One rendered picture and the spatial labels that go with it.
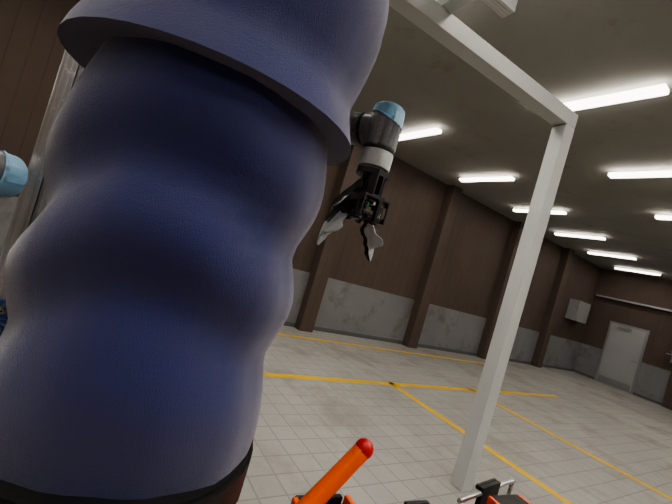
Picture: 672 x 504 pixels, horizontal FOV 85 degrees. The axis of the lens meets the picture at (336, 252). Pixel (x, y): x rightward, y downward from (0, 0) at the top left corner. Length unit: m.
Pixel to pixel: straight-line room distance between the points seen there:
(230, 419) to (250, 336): 0.06
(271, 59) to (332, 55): 0.05
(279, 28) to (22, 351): 0.26
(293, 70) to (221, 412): 0.24
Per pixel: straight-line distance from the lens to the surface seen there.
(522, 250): 3.41
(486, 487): 0.78
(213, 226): 0.25
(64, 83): 1.06
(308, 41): 0.29
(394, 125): 0.86
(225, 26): 0.26
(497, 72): 3.13
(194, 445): 0.30
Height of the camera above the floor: 1.51
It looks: 1 degrees up
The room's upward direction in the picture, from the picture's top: 16 degrees clockwise
